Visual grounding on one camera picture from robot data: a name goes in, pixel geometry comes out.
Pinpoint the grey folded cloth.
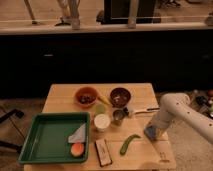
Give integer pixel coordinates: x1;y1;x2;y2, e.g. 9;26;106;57
68;124;86;143

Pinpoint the yellow wooden spoon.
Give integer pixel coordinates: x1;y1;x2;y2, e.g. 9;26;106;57
98;96;112;106

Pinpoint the dark brown bowl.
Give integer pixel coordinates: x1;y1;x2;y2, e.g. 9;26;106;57
110;87;131;108

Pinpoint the black chair leg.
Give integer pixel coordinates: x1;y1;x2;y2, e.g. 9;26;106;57
0;109;24;124

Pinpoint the green cucumber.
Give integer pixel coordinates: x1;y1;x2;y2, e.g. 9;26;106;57
119;134;141;155

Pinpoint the green small cup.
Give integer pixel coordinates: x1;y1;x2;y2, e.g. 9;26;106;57
95;104;106;115

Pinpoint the small metal cup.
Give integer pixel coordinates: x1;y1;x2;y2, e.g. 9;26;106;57
113;110;125;126

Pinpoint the blue sponge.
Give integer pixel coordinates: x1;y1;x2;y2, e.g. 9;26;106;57
144;125;158;141

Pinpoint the white paper cup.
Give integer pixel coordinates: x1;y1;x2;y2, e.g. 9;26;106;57
94;114;111;132

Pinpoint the black handled spatula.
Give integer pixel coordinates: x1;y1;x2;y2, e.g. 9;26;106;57
123;107;158;117

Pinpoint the green plastic tray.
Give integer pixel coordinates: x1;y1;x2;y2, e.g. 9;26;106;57
19;112;90;164

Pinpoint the black rectangular whetstone block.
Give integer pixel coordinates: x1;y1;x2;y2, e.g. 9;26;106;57
95;139;113;167

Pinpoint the orange round fruit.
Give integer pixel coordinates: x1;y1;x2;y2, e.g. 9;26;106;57
71;143;85;157

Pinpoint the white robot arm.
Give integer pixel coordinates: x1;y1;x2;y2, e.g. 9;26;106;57
144;93;213;144

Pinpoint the orange bowl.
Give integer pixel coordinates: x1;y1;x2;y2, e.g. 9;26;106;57
74;87;98;108

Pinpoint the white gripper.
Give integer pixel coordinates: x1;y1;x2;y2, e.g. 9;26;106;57
145;122;168;141

